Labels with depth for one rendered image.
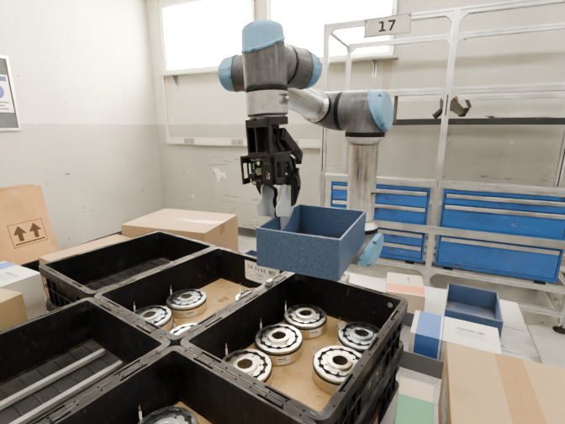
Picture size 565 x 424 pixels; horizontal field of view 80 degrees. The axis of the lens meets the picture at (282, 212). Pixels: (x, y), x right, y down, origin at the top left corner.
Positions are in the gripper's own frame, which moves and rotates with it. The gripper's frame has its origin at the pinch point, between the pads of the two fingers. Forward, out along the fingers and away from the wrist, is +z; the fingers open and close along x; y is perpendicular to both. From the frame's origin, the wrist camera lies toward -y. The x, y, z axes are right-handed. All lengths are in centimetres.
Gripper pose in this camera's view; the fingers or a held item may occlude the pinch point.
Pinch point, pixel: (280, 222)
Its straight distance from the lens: 67.3
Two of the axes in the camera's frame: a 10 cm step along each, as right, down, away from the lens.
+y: -4.4, 2.2, -8.7
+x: 9.0, 0.4, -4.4
